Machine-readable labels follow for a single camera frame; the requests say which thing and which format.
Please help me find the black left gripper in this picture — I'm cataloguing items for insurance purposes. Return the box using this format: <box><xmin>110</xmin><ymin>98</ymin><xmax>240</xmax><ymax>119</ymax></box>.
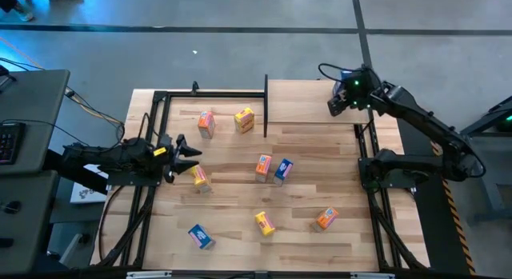
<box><xmin>162</xmin><ymin>134</ymin><xmax>203</xmax><ymax>185</ymax></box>

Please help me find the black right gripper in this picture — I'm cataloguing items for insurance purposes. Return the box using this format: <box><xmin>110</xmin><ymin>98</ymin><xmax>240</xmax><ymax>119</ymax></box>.
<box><xmin>326</xmin><ymin>65</ymin><xmax>383</xmax><ymax>117</ymax></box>

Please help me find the yellow Corn Pops cereal box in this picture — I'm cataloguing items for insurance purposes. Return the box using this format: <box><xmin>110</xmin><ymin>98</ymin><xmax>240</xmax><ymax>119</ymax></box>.
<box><xmin>254</xmin><ymin>210</ymin><xmax>277</xmax><ymax>237</ymax></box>
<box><xmin>234</xmin><ymin>106</ymin><xmax>256</xmax><ymax>135</ymax></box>
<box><xmin>189</xmin><ymin>164</ymin><xmax>214</xmax><ymax>194</ymax></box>

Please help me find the orange Mini-Wheats cereal box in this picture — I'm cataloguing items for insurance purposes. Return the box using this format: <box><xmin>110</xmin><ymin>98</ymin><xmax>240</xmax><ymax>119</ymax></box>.
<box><xmin>311</xmin><ymin>206</ymin><xmax>340</xmax><ymax>233</ymax></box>
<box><xmin>197</xmin><ymin>110</ymin><xmax>217</xmax><ymax>140</ymax></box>
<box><xmin>254</xmin><ymin>153</ymin><xmax>273</xmax><ymax>184</ymax></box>

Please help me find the wooden shelf with black legs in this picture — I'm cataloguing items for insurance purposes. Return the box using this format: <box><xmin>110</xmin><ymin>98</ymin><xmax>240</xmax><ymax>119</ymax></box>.
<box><xmin>262</xmin><ymin>74</ymin><xmax>371</xmax><ymax>139</ymax></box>

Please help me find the white box with logo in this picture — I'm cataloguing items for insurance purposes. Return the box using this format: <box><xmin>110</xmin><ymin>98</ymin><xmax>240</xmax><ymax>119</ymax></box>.
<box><xmin>70</xmin><ymin>163</ymin><xmax>110</xmax><ymax>205</ymax></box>

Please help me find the black mat with hazard stripes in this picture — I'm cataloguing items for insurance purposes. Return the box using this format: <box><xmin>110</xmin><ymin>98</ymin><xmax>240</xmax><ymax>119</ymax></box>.
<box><xmin>398</xmin><ymin>118</ymin><xmax>477</xmax><ymax>276</ymax></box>

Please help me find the grey desk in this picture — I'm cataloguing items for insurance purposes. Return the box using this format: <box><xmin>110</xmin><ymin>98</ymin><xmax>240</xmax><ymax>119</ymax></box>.
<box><xmin>0</xmin><ymin>169</ymin><xmax>61</xmax><ymax>275</ymax></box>
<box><xmin>0</xmin><ymin>69</ymin><xmax>71</xmax><ymax>176</ymax></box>

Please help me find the black box with green lights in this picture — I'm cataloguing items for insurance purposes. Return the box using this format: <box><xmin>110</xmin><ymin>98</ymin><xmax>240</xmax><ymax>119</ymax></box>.
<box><xmin>495</xmin><ymin>110</ymin><xmax>512</xmax><ymax>133</ymax></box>

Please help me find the grey metal stand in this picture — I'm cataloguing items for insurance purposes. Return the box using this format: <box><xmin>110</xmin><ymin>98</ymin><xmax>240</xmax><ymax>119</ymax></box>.
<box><xmin>459</xmin><ymin>95</ymin><xmax>512</xmax><ymax>224</ymax></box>

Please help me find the black backlit keyboard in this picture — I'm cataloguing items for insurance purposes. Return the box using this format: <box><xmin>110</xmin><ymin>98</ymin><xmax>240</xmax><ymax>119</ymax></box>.
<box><xmin>0</xmin><ymin>122</ymin><xmax>26</xmax><ymax>166</ymax></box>

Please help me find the person's foot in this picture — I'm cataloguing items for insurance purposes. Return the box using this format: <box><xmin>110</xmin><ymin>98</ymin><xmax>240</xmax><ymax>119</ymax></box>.
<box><xmin>11</xmin><ymin>2</ymin><xmax>35</xmax><ymax>22</ymax></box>

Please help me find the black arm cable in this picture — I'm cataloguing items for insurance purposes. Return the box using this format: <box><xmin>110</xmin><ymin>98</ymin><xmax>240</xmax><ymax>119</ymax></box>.
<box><xmin>318</xmin><ymin>62</ymin><xmax>361</xmax><ymax>86</ymax></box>
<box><xmin>115</xmin><ymin>110</ymin><xmax>152</xmax><ymax>147</ymax></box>

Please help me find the black aluminium rig frame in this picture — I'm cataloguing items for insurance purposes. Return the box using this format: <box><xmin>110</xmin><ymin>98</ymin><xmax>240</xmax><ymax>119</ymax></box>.
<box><xmin>95</xmin><ymin>81</ymin><xmax>431</xmax><ymax>272</ymax></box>

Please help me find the black floor cable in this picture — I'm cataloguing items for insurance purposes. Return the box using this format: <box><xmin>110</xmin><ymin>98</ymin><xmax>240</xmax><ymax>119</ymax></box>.
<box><xmin>63</xmin><ymin>86</ymin><xmax>126</xmax><ymax>140</ymax></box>

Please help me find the silver metal bracket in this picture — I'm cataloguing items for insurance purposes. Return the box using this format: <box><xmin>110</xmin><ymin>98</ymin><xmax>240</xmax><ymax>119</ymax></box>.
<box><xmin>126</xmin><ymin>270</ymin><xmax>173</xmax><ymax>279</ymax></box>
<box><xmin>350</xmin><ymin>272</ymin><xmax>397</xmax><ymax>279</ymax></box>

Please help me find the black desk cable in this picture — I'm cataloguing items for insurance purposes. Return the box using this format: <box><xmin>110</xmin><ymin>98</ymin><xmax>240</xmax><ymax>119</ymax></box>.
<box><xmin>0</xmin><ymin>118</ymin><xmax>91</xmax><ymax>148</ymax></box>

